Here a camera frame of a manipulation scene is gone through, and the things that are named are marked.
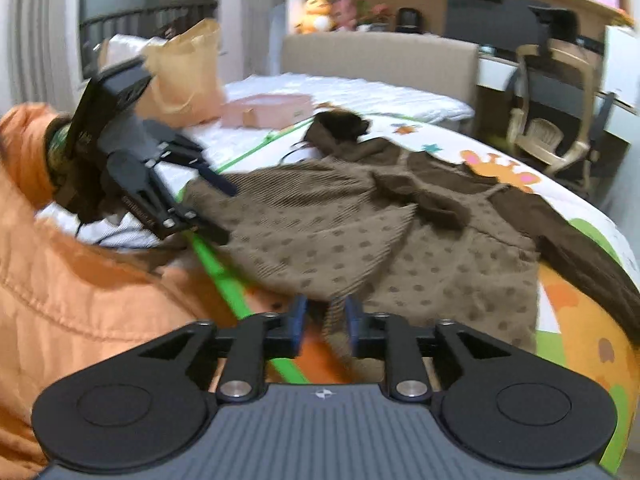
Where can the white desk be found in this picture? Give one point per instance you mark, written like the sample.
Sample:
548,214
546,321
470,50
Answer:
492,67

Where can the brown dotted dress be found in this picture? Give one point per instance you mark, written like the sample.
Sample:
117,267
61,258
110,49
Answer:
360,240

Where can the printed giraffe blanket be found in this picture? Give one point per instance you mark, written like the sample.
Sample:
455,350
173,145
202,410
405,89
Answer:
580,320

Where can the yellow tote bag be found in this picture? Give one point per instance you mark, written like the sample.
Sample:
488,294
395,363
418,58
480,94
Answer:
182,75

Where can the white cabinet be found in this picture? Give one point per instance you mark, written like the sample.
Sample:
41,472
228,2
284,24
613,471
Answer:
622,62

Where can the beige office chair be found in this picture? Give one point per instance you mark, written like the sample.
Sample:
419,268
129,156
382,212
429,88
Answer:
555,110

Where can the grey curtain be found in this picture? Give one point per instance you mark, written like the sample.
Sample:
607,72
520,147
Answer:
45,35

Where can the white quilted bed cover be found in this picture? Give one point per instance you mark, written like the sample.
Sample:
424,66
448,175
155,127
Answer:
360,92

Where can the orange plush toy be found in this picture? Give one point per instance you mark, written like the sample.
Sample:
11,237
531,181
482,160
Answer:
316,15

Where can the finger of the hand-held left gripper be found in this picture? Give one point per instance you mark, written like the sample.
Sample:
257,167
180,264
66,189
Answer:
172,217
220,180

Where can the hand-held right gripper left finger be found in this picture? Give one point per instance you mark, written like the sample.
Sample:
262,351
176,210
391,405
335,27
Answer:
300,327

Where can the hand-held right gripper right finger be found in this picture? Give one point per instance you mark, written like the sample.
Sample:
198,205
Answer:
352,329

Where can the black monitor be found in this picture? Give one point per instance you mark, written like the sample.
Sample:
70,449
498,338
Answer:
475,12

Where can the small black appliance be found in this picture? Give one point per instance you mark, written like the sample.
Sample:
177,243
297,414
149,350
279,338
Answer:
408,20

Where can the person's left forearm orange sleeve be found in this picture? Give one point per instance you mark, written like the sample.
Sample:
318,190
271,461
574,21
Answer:
85,320

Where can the pink plush toy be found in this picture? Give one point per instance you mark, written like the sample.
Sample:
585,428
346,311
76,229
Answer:
345,12

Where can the pink cardboard box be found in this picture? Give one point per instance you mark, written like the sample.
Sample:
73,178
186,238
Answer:
262,109

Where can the red potted flowers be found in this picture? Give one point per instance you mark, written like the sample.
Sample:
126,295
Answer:
377,14

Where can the beige bed headboard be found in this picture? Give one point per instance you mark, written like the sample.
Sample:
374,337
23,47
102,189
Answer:
380,57

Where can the dark balcony railing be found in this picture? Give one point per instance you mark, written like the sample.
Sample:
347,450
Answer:
145,22

